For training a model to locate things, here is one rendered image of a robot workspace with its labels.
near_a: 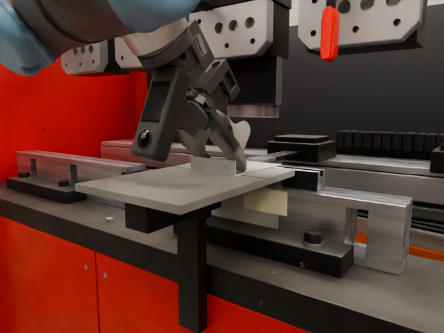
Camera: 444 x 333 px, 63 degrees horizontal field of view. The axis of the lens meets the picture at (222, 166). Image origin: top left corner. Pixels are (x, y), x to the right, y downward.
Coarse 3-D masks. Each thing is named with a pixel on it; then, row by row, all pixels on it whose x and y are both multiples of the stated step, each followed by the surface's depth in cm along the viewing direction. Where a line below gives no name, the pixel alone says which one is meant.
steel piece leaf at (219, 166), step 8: (192, 160) 55; (200, 160) 54; (208, 160) 53; (216, 160) 52; (224, 160) 51; (192, 168) 55; (200, 168) 54; (208, 168) 53; (216, 168) 52; (224, 168) 51; (232, 168) 50; (248, 168) 56; (256, 168) 56; (264, 168) 56
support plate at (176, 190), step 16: (128, 176) 50; (144, 176) 50; (160, 176) 50; (176, 176) 50; (192, 176) 50; (208, 176) 50; (224, 176) 50; (240, 176) 50; (272, 176) 50; (288, 176) 54; (96, 192) 43; (112, 192) 41; (128, 192) 41; (144, 192) 41; (160, 192) 41; (176, 192) 41; (192, 192) 41; (208, 192) 41; (224, 192) 41; (240, 192) 44; (160, 208) 37; (176, 208) 35; (192, 208) 37
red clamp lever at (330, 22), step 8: (328, 0) 44; (328, 8) 44; (328, 16) 44; (336, 16) 44; (328, 24) 44; (336, 24) 44; (328, 32) 44; (336, 32) 45; (320, 40) 45; (328, 40) 44; (336, 40) 45; (320, 48) 45; (328, 48) 44; (336, 48) 45; (328, 56) 44
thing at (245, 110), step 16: (240, 64) 60; (256, 64) 58; (272, 64) 57; (240, 80) 61; (256, 80) 59; (272, 80) 57; (240, 96) 61; (256, 96) 59; (272, 96) 58; (240, 112) 62; (256, 112) 61; (272, 112) 59
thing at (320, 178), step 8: (288, 168) 57; (296, 168) 58; (304, 168) 58; (312, 168) 57; (296, 176) 56; (304, 176) 56; (312, 176) 55; (320, 176) 55; (288, 184) 57; (296, 184) 56; (304, 184) 56; (312, 184) 55; (320, 184) 56
